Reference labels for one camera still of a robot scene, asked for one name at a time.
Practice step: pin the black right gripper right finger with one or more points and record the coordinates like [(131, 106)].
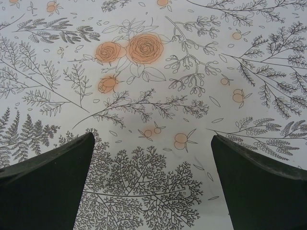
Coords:
[(263, 196)]

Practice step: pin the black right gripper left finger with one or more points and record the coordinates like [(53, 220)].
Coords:
[(43, 191)]

